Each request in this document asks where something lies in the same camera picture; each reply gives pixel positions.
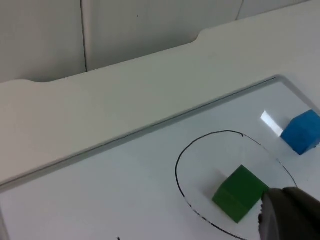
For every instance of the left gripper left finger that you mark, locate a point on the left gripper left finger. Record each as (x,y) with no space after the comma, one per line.
(275,217)

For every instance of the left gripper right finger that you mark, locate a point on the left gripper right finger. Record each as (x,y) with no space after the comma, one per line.
(303,215)

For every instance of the green cube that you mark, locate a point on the green cube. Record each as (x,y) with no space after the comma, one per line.
(237,193)

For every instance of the blue cube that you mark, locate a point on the blue cube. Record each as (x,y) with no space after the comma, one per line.
(301,132)

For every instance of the grey-framed whiteboard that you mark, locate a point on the grey-framed whiteboard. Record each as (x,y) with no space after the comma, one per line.
(105,190)

